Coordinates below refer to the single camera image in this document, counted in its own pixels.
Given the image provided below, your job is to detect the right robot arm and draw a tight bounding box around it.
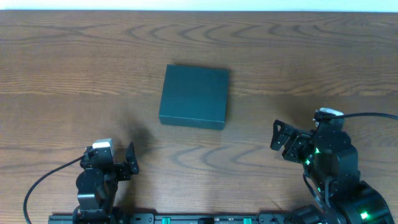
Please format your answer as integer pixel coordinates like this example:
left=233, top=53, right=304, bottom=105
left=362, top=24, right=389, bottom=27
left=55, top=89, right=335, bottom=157
left=271, top=118, right=394, bottom=223

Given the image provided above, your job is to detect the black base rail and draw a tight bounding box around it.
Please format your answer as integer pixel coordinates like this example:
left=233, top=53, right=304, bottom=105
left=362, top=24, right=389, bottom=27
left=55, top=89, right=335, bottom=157
left=48, top=213, right=297, bottom=224

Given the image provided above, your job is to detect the black gift box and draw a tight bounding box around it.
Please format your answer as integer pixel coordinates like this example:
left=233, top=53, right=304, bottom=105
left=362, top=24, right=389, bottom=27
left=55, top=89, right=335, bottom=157
left=159, top=65, right=229, bottom=130

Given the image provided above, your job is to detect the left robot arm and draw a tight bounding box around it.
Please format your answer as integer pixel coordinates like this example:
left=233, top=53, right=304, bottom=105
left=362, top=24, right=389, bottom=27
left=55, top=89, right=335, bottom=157
left=73, top=138, right=139, bottom=223

